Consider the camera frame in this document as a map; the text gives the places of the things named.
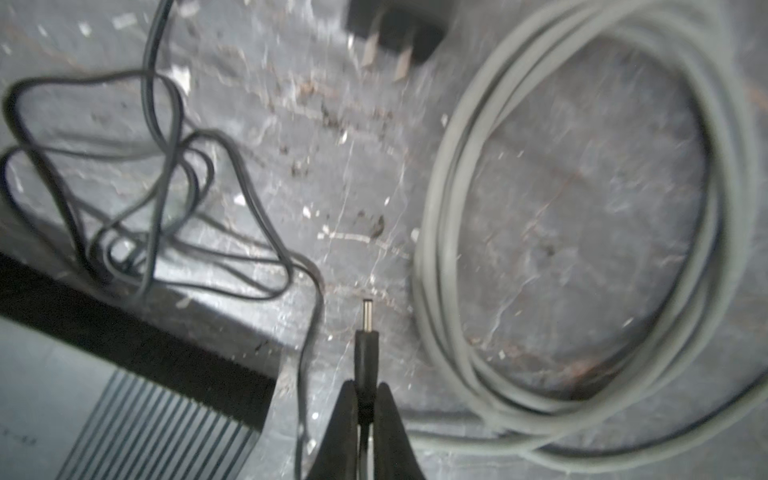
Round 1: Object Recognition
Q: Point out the coiled grey ethernet cable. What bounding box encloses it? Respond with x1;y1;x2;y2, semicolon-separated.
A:
407;0;768;475

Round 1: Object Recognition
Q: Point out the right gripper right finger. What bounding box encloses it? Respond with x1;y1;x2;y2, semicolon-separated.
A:
373;383;426;480

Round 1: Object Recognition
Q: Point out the ribbed black network switch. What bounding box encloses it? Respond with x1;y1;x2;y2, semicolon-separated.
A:
1;257;275;479

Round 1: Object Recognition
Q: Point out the black power adapter with cable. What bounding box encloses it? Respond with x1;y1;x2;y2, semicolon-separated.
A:
0;0;457;480

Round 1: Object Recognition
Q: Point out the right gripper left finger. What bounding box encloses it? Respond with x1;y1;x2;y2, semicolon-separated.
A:
306;380;359;480

